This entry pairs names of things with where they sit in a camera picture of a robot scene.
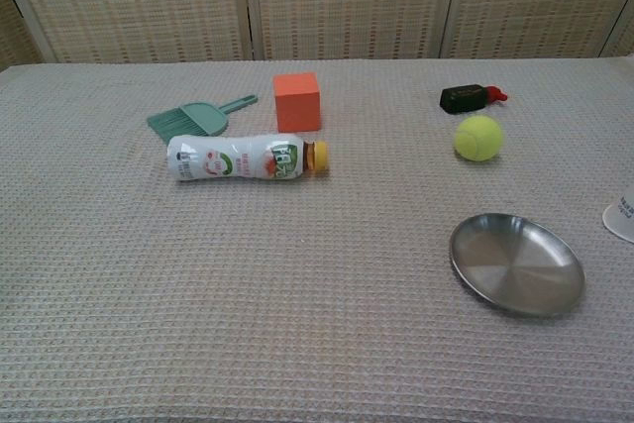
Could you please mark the white paper cup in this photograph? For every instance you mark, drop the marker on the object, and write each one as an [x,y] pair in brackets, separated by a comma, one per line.
[621,217]

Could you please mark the round silver metal bowl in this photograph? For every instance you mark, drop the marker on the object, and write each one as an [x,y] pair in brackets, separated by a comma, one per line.
[515,267]

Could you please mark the orange foam cube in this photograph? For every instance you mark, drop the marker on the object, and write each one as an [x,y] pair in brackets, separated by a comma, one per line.
[297,106]

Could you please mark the beige waffle weave tablecloth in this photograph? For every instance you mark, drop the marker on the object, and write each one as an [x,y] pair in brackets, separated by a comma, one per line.
[317,269]

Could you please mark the white plastic bottle yellow cap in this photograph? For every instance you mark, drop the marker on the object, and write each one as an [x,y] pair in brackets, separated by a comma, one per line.
[233,158]

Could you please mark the green mini dustpan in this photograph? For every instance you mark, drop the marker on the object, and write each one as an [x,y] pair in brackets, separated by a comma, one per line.
[205,118]

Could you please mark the green mini brush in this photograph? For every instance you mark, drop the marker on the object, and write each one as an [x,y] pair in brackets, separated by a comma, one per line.
[166,123]

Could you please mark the yellow tennis ball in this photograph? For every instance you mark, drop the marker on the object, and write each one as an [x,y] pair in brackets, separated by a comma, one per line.
[478,138]

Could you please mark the small black bottle red cap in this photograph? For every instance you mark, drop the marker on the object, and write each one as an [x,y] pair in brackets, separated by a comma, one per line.
[463,98]

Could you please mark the woven folding screen panel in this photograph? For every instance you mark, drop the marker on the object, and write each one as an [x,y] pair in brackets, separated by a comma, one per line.
[134,2]
[625,31]
[540,2]
[347,2]
[15,31]

